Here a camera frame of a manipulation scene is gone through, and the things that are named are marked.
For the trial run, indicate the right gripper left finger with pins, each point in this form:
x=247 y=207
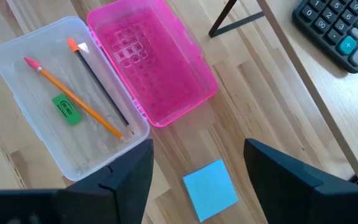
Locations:
x=113 y=196

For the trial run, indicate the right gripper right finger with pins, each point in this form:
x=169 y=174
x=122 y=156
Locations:
x=291 y=196

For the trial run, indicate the blue sticky note pad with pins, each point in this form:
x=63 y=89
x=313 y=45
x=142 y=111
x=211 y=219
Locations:
x=210 y=189

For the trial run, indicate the green eraser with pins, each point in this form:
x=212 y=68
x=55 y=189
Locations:
x=66 y=109

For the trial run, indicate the black pen orange cap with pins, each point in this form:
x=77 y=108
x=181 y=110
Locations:
x=104 y=90

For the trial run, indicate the orange pencil pink eraser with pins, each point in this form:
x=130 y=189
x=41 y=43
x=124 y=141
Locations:
x=73 y=97

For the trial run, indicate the pink-lidded clear pencil box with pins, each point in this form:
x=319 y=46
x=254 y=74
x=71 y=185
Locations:
x=166 y=77

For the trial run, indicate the wooden riser shelf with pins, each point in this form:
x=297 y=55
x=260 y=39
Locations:
x=337 y=109

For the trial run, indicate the black desk calculator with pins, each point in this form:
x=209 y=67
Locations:
x=337 y=28

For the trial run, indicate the black metal shelf leg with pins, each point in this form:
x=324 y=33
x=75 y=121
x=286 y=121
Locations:
x=221 y=20

